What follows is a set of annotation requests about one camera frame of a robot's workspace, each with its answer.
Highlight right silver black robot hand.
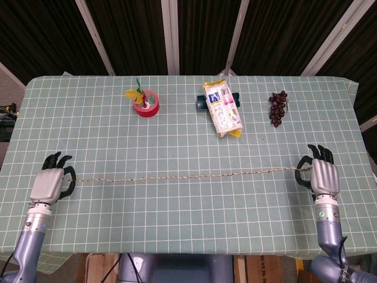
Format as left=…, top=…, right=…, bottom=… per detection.
left=296, top=143, right=340, bottom=204

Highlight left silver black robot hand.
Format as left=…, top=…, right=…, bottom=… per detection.
left=30, top=151, right=77, bottom=206

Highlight beige braided rope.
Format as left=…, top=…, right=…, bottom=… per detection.
left=67, top=167, right=313, bottom=183

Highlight black equipment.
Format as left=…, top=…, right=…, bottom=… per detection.
left=0, top=103, right=20, bottom=142

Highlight dark red grape bunch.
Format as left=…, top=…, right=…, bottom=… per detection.
left=267, top=90, right=290, bottom=129

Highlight brown cardboard box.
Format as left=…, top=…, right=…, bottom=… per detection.
left=246, top=255, right=299, bottom=283

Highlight white and yellow snack bag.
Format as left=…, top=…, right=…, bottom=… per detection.
left=201, top=77, right=244, bottom=139

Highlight wooden table leg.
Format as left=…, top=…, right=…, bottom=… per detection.
left=234, top=255, right=247, bottom=283

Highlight yellow feather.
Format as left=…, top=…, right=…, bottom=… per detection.
left=125, top=89, right=145, bottom=104

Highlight red tape roll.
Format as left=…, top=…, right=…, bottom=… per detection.
left=133, top=91, right=160, bottom=118

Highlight green checked tablecloth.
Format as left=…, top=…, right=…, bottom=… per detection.
left=0, top=75, right=377, bottom=262

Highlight dark teal box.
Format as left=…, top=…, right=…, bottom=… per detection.
left=196, top=92, right=242, bottom=112

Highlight blue grey robot torso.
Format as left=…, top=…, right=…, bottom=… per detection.
left=117, top=253, right=236, bottom=283

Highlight black pleated curtain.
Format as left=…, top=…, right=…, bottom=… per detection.
left=0, top=0, right=377, bottom=124

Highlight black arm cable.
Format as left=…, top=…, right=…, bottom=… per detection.
left=337, top=235, right=350, bottom=268

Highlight grey metal frame bar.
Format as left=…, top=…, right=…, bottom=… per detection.
left=359, top=116, right=377, bottom=132

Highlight white metal frame post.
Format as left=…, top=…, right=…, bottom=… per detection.
left=302, top=0, right=366, bottom=76
left=161, top=0, right=180, bottom=75
left=74, top=0, right=115, bottom=76
left=219, top=0, right=250, bottom=77

